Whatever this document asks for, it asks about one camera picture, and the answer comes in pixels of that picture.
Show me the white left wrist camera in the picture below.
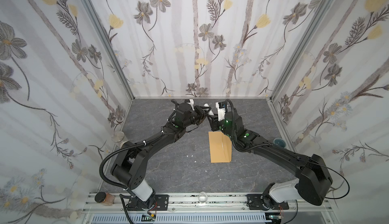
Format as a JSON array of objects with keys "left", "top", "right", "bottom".
[{"left": 185, "top": 99, "right": 194, "bottom": 110}]

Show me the teal ceramic cup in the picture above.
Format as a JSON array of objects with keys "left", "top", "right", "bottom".
[{"left": 273, "top": 138, "right": 286, "bottom": 148}]

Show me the aluminium corner frame post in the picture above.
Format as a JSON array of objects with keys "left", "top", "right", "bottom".
[
  {"left": 81, "top": 0, "right": 135, "bottom": 102},
  {"left": 269, "top": 0, "right": 334, "bottom": 102}
]

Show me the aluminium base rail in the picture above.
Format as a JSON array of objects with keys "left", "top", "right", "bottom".
[{"left": 81, "top": 192, "right": 333, "bottom": 215}]

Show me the tan paper envelope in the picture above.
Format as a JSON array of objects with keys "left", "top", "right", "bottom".
[{"left": 208, "top": 131, "right": 232, "bottom": 163}]

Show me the white glue stick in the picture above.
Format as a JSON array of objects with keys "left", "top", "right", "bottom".
[{"left": 204, "top": 103, "right": 214, "bottom": 115}]

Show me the clear glass dome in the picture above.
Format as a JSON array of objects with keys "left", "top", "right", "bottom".
[{"left": 198, "top": 192, "right": 208, "bottom": 203}]

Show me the white vented cable duct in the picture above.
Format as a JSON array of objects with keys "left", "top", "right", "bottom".
[{"left": 90, "top": 213, "right": 273, "bottom": 224}]

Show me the aluminium corner frame post right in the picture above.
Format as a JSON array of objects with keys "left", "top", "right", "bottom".
[{"left": 269, "top": 0, "right": 334, "bottom": 102}]

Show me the clear glass jar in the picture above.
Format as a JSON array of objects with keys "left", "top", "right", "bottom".
[{"left": 111, "top": 131, "right": 125, "bottom": 144}]

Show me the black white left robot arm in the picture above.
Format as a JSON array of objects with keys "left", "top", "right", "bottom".
[{"left": 99, "top": 100, "right": 212, "bottom": 209}]

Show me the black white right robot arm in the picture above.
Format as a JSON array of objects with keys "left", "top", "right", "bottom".
[{"left": 207, "top": 110, "right": 333, "bottom": 210}]

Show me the brown jar black lid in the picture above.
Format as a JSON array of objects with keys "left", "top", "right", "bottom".
[{"left": 94, "top": 192, "right": 115, "bottom": 206}]

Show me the aluminium corner frame post left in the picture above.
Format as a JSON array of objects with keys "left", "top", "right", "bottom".
[{"left": 81, "top": 0, "right": 135, "bottom": 102}]

